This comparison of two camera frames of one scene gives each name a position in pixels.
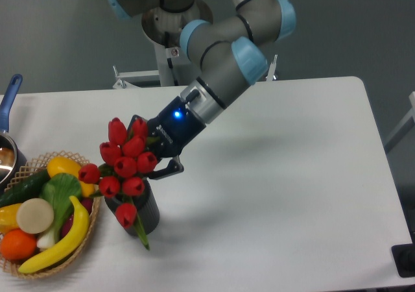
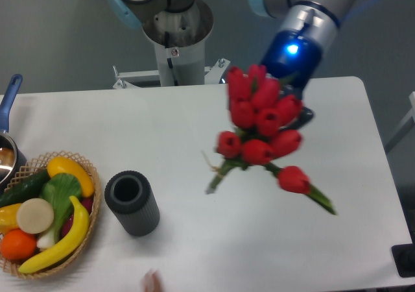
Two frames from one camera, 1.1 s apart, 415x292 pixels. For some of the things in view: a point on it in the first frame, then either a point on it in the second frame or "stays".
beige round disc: (35, 216) stays
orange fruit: (18, 245) stays
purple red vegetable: (87, 204) stays
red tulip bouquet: (126, 156) to (259, 109)
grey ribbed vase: (146, 207) stays
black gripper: (170, 133) to (292, 57)
